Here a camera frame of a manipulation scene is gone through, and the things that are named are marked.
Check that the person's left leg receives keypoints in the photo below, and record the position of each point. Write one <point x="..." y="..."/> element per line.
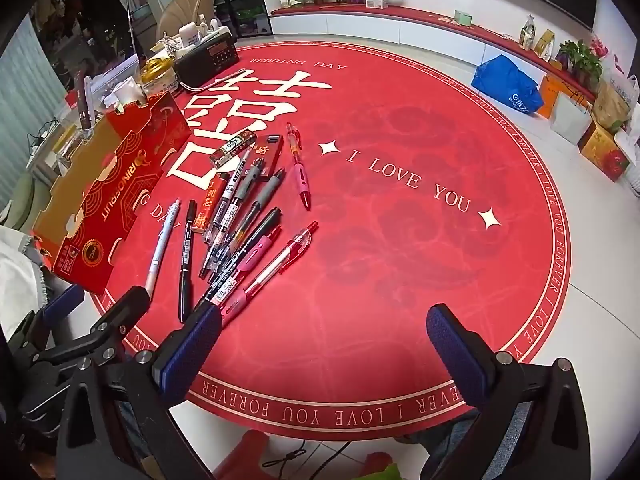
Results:
<point x="131" y="425"/>

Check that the blue shopping bag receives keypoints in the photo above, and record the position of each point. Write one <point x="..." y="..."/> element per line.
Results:
<point x="507" y="85"/>

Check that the clear snack bag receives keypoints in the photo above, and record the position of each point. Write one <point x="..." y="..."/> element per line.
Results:
<point x="527" y="32"/>

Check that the black radio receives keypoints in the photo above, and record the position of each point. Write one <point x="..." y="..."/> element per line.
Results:
<point x="205" y="62"/>

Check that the white power strip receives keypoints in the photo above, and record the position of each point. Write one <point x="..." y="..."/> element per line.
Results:
<point x="216" y="34"/>

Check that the orange paper bag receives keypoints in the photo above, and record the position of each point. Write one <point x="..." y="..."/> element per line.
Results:
<point x="555" y="92"/>

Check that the small patterned box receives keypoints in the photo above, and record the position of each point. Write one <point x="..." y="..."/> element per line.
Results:
<point x="232" y="147"/>

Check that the yellow red gift box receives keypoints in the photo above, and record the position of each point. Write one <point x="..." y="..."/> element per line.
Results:
<point x="602" y="152"/>

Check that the white cloth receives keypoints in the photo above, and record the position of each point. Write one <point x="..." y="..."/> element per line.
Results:
<point x="20" y="270"/>

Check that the red plastic stool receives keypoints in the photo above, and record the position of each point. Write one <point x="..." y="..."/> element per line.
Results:
<point x="247" y="455"/>

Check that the red cardboard box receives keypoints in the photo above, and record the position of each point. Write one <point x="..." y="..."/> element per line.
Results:
<point x="115" y="200"/>

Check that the kraft paper bag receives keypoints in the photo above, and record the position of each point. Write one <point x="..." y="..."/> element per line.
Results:
<point x="612" y="105"/>

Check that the leafy potted plant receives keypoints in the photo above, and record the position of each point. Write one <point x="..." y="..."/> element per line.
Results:
<point x="580" y="57"/>

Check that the person's leg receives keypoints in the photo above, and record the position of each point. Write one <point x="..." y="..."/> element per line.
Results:
<point x="510" y="420"/>
<point x="131" y="425"/>

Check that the red stick gold print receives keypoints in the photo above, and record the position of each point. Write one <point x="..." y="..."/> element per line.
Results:
<point x="210" y="202"/>

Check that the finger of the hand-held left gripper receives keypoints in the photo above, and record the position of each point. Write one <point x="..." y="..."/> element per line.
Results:
<point x="122" y="312"/>
<point x="62" y="302"/>

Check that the low glass table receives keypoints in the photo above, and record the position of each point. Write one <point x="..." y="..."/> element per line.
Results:
<point x="115" y="70"/>

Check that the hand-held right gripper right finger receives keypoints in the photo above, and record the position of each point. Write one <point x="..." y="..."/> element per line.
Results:
<point x="452" y="345"/>

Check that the white low cabinet red top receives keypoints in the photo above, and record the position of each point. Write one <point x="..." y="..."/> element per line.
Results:
<point x="380" y="27"/>

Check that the grey curtain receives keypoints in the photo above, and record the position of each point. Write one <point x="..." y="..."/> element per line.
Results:
<point x="20" y="75"/>

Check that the gold lid jar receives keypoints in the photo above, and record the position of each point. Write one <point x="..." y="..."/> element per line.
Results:
<point x="152" y="69"/>

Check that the thin black marker pen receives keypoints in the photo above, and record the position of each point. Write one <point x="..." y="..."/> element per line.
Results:
<point x="187" y="260"/>

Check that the red transparent pen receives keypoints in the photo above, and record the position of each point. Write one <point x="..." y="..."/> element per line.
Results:
<point x="280" y="260"/>

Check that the red refill box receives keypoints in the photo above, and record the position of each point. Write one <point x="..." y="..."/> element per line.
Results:
<point x="267" y="155"/>

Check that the small green box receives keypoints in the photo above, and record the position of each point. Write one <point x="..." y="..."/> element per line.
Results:
<point x="465" y="17"/>

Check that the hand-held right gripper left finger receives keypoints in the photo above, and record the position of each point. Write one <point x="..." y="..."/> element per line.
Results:
<point x="192" y="345"/>

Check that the round red printed mat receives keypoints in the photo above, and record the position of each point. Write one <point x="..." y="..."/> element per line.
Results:
<point x="400" y="260"/>

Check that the green cushion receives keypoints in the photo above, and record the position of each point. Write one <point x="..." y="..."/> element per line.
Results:
<point x="20" y="200"/>

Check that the small yellow box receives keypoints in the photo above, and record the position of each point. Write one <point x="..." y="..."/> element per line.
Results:
<point x="545" y="42"/>

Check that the green red package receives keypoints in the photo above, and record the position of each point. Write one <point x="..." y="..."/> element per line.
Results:
<point x="382" y="467"/>

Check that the yellow lid jar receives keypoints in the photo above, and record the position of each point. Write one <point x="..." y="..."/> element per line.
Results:
<point x="65" y="142"/>

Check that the dark red tall box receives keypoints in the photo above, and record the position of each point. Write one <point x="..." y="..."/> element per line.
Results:
<point x="85" y="105"/>

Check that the white paper cup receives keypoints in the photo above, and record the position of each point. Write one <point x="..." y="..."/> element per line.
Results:
<point x="125" y="92"/>

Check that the white paper bag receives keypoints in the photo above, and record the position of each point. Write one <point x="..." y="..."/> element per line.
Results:
<point x="570" y="120"/>

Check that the person's right leg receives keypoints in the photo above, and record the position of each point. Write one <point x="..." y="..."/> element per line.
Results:
<point x="510" y="420"/>

